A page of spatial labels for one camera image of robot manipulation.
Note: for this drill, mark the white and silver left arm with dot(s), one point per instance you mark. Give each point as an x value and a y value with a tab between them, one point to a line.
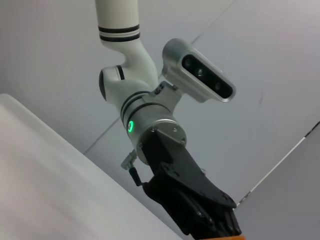
132	75

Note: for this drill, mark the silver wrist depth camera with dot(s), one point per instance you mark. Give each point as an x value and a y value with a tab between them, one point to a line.
200	72

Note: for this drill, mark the beige food bag orange trim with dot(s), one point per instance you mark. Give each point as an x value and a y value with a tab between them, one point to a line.
220	237

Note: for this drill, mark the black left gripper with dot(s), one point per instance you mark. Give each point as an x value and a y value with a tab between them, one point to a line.
172	170

